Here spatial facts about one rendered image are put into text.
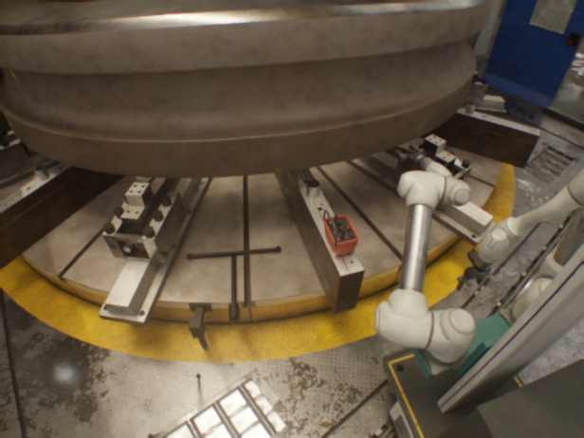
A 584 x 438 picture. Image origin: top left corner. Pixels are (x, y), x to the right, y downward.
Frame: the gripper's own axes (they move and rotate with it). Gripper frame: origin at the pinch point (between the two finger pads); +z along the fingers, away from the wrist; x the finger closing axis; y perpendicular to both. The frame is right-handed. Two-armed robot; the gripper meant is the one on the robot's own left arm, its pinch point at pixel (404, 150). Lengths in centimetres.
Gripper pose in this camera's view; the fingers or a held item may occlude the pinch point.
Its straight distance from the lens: 234.3
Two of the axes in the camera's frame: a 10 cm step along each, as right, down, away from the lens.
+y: 0.0, -7.2, -6.9
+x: -8.6, 3.5, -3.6
